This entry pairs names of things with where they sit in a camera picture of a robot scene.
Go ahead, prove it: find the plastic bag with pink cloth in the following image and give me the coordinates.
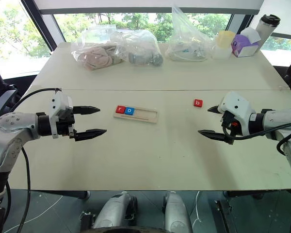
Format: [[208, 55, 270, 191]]
[[71, 26, 126, 71]]

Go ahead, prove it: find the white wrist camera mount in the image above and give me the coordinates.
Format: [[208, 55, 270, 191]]
[[48, 91, 75, 139], [217, 91, 257, 136]]

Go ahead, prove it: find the purple tissue box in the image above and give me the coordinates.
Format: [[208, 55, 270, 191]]
[[231, 27, 262, 58]]

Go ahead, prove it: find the plastic bag with grey items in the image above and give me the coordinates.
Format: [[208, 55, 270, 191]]
[[111, 28, 164, 67]]

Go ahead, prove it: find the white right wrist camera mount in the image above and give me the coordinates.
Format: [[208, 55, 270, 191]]
[[217, 91, 257, 136]]

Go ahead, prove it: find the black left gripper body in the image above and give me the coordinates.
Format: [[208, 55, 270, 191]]
[[56, 106, 78, 142]]

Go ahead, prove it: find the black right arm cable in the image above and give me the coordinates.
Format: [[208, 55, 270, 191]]
[[222, 120, 291, 156]]

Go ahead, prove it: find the white floor cable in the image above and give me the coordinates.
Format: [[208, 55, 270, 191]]
[[192, 190, 202, 229]]

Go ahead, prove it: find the yellow plastic cup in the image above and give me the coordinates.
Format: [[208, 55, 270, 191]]
[[216, 30, 236, 50]]

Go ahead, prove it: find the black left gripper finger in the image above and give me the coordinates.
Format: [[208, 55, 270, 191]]
[[74, 105, 101, 116], [76, 129, 108, 142]]

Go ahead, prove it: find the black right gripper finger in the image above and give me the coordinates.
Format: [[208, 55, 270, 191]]
[[207, 104, 222, 114], [197, 130, 235, 146]]

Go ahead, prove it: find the silver tumbler with black lid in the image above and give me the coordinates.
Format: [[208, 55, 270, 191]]
[[254, 14, 281, 50]]

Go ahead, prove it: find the wooden letter tray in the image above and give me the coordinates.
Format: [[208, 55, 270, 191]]
[[113, 105, 159, 125]]

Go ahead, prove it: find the white window header beam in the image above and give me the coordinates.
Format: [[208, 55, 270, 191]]
[[34, 0, 265, 16]]

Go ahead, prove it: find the dark window mullion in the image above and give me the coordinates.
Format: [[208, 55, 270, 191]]
[[228, 13, 251, 35], [21, 0, 66, 53]]

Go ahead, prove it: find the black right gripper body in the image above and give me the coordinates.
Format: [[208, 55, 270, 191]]
[[220, 112, 243, 137]]

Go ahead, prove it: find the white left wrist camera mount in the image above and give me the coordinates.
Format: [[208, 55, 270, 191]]
[[48, 91, 75, 139]]

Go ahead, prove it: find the plastic bag with white cables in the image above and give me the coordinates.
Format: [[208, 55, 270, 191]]
[[165, 5, 216, 62]]

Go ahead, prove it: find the translucent white container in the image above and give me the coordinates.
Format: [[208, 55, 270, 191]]
[[211, 44, 232, 60]]

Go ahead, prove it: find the black table foot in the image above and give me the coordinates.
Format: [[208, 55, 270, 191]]
[[223, 190, 265, 200], [45, 190, 91, 200]]

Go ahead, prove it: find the silver rounded robot leg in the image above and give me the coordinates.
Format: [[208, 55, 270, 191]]
[[92, 191, 138, 230], [162, 191, 193, 233]]

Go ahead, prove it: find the black mesh office chair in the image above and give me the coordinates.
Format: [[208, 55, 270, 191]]
[[0, 56, 23, 113]]

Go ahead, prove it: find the black floor bracket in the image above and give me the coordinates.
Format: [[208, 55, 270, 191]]
[[214, 200, 234, 233]]

